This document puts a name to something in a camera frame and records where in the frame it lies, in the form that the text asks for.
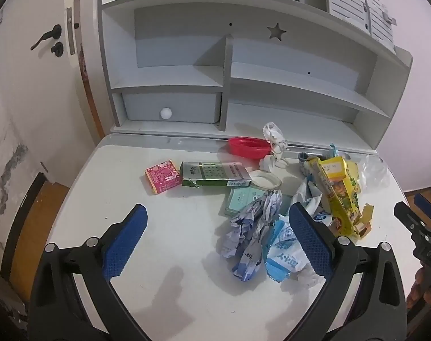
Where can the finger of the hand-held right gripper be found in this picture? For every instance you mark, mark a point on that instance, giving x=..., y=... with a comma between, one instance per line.
x=407, y=216
x=430, y=207

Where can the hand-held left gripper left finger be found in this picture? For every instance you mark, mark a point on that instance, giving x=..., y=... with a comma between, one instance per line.
x=125, y=245

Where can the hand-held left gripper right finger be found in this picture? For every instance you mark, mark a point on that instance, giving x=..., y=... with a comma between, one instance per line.
x=311, y=241

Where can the blue white snack wrapper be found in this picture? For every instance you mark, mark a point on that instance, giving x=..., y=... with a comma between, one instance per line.
x=284, y=252

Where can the yellow printed carton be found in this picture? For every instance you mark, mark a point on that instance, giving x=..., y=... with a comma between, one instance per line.
x=338, y=195

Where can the clear plastic wrapper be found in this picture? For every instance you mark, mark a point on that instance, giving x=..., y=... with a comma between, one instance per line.
x=373, y=168

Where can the blue white paper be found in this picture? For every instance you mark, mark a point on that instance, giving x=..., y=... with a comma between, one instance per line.
x=252, y=234

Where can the white round lid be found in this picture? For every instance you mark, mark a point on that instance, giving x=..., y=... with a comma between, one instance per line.
x=276, y=181

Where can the pink patterned box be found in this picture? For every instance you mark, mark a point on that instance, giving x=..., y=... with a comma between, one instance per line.
x=163, y=176

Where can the teal box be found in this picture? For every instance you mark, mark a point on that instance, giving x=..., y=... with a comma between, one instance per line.
x=242, y=199

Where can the white round cap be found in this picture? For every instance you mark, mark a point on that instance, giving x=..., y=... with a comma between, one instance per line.
x=272, y=163

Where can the red plastic lid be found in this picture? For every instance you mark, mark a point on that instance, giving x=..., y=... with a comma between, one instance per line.
x=247, y=146

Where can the green carton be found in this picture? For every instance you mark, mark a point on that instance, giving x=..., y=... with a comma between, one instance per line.
x=215, y=174

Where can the person's right hand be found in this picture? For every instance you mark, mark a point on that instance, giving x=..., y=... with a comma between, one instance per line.
x=420, y=293

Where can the grey drawer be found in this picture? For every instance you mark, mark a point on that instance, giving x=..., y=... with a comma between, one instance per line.
x=187, y=104

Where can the grey white desk shelf unit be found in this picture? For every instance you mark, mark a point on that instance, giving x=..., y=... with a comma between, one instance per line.
x=272, y=78

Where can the white door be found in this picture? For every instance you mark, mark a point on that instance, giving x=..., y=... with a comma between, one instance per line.
x=27, y=88

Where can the black door lock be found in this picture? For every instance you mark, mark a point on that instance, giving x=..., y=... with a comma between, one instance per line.
x=57, y=49

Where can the metal door strike plate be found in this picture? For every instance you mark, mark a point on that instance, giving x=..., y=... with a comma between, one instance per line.
x=71, y=32

